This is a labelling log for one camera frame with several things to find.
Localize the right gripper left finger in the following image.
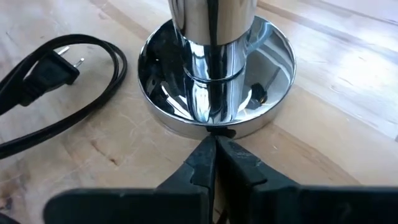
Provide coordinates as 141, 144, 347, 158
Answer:
43, 136, 218, 224

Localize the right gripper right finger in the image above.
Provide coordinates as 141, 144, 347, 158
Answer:
216, 136, 398, 224

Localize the black lamp power cord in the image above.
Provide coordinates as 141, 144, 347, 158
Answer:
0, 33, 238, 161

